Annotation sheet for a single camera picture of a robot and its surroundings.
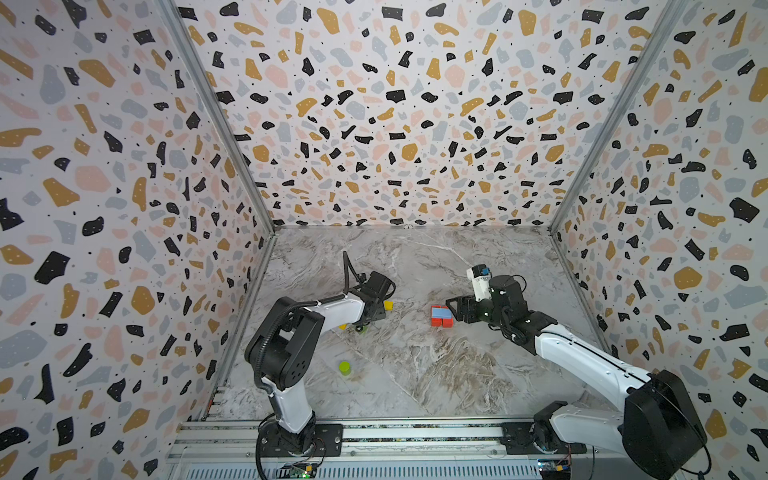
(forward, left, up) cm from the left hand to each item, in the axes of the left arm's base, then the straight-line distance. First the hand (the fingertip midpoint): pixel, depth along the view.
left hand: (375, 307), depth 96 cm
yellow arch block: (-20, +4, +28) cm, 34 cm away
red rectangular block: (-5, -19, -1) cm, 20 cm away
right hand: (-4, -22, +14) cm, 27 cm away
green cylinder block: (-19, +8, 0) cm, 21 cm away
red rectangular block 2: (-6, -23, 0) cm, 23 cm away
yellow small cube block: (+1, -4, -1) cm, 5 cm away
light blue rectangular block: (-6, -20, +6) cm, 22 cm away
